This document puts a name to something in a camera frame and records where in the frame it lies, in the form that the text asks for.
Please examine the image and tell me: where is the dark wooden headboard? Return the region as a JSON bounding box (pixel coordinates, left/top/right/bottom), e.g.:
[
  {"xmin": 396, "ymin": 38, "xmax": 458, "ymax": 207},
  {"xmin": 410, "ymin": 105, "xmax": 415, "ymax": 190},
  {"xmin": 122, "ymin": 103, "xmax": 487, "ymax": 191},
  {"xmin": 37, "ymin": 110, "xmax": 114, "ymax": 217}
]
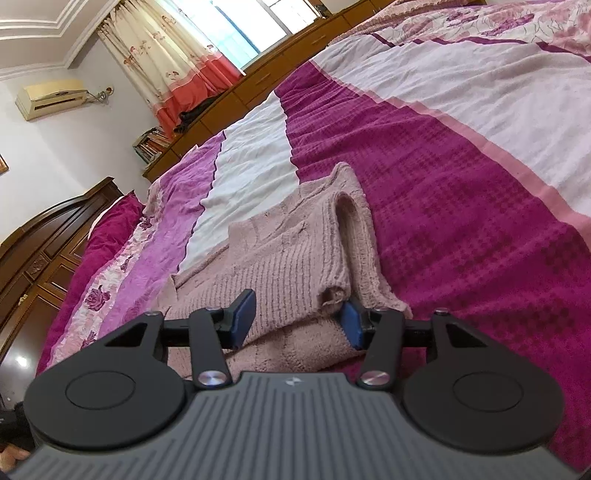
[{"xmin": 0, "ymin": 176, "xmax": 123, "ymax": 365}]

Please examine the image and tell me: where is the pink knitted sweater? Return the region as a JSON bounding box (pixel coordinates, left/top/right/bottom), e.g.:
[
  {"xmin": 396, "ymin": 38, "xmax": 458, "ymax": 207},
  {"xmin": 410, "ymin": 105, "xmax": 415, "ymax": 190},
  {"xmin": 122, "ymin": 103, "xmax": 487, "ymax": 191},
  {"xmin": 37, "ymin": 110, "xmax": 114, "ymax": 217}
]
[{"xmin": 164, "ymin": 161, "xmax": 414, "ymax": 382}]

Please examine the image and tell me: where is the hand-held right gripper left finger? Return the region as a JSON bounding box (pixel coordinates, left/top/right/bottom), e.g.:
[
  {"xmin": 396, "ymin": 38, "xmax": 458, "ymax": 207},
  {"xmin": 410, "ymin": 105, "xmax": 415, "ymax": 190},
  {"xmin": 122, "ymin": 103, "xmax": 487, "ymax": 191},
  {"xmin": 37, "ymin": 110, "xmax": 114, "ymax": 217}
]
[{"xmin": 99, "ymin": 288, "xmax": 257, "ymax": 389}]

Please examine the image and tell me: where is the person's left hand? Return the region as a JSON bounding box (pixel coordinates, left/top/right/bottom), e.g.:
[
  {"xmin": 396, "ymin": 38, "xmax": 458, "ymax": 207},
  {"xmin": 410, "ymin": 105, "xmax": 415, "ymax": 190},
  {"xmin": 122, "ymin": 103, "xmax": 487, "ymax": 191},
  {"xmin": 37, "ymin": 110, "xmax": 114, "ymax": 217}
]
[{"xmin": 0, "ymin": 451, "xmax": 32, "ymax": 480}]

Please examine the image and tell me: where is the floral cream and red curtain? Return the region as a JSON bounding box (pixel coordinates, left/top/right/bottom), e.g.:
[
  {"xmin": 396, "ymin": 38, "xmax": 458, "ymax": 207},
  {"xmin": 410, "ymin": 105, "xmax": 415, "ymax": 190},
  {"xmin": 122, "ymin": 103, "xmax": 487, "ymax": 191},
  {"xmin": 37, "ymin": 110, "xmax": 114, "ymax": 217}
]
[{"xmin": 97, "ymin": 0, "xmax": 246, "ymax": 136}]

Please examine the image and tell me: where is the cream air conditioner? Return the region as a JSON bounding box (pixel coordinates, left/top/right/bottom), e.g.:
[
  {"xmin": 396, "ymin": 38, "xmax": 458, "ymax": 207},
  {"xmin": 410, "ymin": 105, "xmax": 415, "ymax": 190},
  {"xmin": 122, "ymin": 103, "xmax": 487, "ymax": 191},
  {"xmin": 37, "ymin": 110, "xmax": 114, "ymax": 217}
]
[{"xmin": 16, "ymin": 78, "xmax": 90, "ymax": 122}]

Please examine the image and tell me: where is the magenta pillow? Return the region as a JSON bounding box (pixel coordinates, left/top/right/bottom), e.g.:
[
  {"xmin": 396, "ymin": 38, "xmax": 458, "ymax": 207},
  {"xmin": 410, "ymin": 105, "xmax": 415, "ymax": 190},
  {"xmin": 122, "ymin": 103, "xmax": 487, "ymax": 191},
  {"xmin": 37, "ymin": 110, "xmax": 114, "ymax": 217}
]
[{"xmin": 69, "ymin": 191, "xmax": 146, "ymax": 296}]

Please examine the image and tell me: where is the long wooden cabinet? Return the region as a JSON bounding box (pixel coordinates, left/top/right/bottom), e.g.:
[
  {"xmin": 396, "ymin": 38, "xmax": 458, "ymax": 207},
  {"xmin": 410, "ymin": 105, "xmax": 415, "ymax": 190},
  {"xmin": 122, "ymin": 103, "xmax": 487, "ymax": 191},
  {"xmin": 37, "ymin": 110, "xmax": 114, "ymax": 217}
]
[{"xmin": 142, "ymin": 0, "xmax": 486, "ymax": 182}]

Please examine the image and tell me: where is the window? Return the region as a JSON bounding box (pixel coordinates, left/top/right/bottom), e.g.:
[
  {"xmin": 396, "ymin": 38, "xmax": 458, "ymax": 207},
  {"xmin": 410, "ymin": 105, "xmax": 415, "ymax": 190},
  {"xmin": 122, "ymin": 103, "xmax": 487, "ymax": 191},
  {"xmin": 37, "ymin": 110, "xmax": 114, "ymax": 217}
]
[{"xmin": 203, "ymin": 0, "xmax": 343, "ymax": 71}]

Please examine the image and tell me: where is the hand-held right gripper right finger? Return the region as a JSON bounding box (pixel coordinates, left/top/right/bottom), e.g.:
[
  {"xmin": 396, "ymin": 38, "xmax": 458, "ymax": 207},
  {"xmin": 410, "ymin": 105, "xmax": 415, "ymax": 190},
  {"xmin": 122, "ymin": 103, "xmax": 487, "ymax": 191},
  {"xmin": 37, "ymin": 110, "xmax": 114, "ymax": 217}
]
[{"xmin": 339, "ymin": 300, "xmax": 491, "ymax": 389}]

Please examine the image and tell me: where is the magenta white striped bed blanket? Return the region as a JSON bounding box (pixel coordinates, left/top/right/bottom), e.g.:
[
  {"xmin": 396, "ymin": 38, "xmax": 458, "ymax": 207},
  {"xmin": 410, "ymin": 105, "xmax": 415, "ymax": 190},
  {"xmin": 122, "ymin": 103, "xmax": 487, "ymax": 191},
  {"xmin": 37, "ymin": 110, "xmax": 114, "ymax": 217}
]
[{"xmin": 34, "ymin": 0, "xmax": 591, "ymax": 480}]

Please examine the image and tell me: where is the dark cloth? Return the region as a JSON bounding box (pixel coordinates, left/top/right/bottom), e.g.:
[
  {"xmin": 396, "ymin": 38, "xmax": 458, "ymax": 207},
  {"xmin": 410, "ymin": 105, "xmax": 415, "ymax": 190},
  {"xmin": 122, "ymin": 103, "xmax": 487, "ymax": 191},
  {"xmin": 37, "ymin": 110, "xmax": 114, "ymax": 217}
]
[{"xmin": 172, "ymin": 97, "xmax": 219, "ymax": 136}]

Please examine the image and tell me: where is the pink textured pillow cover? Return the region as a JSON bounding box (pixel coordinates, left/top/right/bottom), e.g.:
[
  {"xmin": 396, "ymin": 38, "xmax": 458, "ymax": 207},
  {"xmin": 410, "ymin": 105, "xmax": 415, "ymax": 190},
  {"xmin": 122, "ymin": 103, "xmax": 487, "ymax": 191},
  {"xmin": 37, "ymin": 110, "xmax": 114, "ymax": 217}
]
[{"xmin": 329, "ymin": 0, "xmax": 463, "ymax": 45}]

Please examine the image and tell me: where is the row of books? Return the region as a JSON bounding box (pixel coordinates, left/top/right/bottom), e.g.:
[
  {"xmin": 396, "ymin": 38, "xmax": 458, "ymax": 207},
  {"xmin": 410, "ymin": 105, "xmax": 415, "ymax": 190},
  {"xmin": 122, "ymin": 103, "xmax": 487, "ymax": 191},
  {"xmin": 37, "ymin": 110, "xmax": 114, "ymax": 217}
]
[{"xmin": 132, "ymin": 126, "xmax": 173, "ymax": 164}]

